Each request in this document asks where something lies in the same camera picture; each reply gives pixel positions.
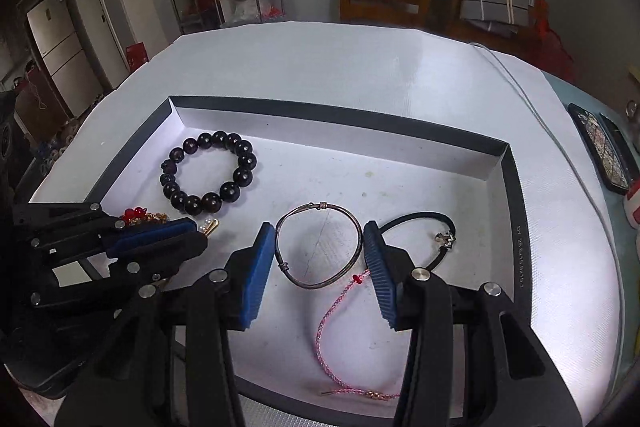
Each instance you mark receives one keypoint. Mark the dark grey shallow box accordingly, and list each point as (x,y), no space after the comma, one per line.
(400,187)

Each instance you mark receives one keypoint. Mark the red bag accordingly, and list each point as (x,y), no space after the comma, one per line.
(547,42)

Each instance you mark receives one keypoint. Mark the dark patterned case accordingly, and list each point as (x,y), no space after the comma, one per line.
(600,152)

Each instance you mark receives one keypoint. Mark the white door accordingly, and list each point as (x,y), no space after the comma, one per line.
(100,7)

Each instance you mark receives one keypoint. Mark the white pill bottle red label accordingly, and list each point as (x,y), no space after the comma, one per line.
(634,204)

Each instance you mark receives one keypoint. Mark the white refrigerator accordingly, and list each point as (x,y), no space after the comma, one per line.
(60,52)

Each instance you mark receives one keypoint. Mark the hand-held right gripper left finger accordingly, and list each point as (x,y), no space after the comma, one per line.
(257,277)

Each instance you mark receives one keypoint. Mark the red box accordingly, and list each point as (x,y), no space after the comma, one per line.
(136,57)

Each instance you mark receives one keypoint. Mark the pearl hair clip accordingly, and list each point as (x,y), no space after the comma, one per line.
(212,227)

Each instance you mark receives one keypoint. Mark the thin silver bangle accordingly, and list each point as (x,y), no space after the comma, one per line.
(320,206)

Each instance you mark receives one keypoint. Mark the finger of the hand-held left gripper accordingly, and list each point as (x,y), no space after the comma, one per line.
(165,254)
(150,232)

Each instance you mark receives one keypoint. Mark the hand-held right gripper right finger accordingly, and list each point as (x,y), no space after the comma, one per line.
(382,277)

